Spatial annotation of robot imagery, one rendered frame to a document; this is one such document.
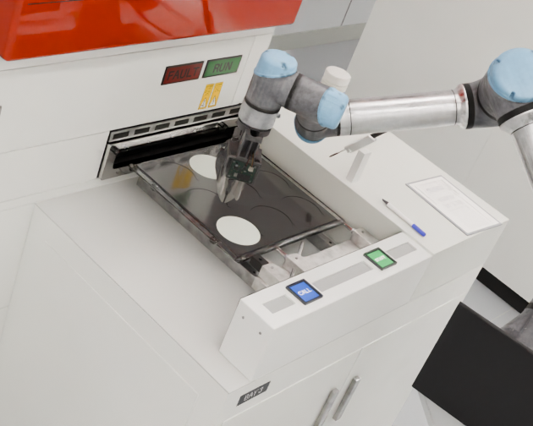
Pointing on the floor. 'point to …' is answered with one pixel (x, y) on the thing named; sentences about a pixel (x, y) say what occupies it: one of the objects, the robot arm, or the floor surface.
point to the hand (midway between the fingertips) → (225, 194)
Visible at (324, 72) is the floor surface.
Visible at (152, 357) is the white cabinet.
